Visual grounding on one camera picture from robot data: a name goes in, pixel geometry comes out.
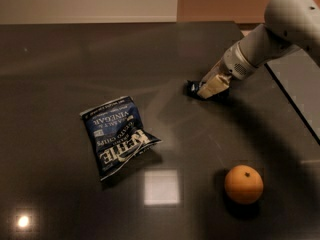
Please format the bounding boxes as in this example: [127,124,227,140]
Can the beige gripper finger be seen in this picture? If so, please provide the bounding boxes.
[197,60,232,99]

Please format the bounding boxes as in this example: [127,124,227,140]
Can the dark blue RXBAR wrapper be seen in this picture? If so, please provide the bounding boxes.
[186,80,229,101]

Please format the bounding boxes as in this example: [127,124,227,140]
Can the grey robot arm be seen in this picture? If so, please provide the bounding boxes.
[197,0,320,99]

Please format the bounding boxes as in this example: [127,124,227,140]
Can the blue Kettle chip bag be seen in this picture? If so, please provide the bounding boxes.
[80,96,160,181]

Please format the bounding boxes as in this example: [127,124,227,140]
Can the orange fruit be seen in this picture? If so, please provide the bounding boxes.
[224,165,264,205]

